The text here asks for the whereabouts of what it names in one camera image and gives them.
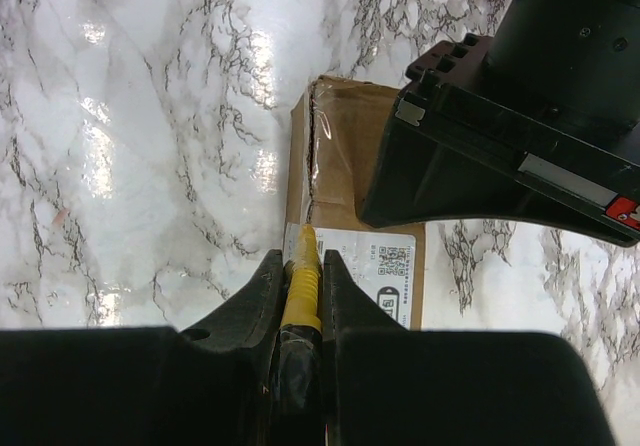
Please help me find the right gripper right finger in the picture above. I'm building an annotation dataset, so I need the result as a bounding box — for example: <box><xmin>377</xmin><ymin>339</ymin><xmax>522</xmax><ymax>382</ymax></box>
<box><xmin>322</xmin><ymin>250</ymin><xmax>615</xmax><ymax>445</ymax></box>

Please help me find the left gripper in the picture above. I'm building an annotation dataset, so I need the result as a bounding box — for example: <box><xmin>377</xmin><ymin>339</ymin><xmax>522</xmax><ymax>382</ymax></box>
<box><xmin>359</xmin><ymin>35</ymin><xmax>639</xmax><ymax>246</ymax></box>

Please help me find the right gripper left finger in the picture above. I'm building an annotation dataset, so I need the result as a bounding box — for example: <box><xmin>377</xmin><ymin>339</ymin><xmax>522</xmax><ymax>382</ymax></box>
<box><xmin>1</xmin><ymin>250</ymin><xmax>284</xmax><ymax>445</ymax></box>

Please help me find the yellow utility knife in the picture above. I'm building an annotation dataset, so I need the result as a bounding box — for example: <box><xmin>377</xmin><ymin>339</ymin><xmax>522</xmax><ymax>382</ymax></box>
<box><xmin>270</xmin><ymin>224</ymin><xmax>322</xmax><ymax>416</ymax></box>

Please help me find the brown cardboard express box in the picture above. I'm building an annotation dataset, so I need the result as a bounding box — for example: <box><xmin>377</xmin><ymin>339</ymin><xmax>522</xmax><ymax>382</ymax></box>
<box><xmin>283</xmin><ymin>76</ymin><xmax>427</xmax><ymax>330</ymax></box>

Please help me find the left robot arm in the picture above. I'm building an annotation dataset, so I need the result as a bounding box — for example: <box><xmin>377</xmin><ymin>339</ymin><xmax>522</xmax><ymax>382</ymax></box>
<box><xmin>358</xmin><ymin>0</ymin><xmax>639</xmax><ymax>247</ymax></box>

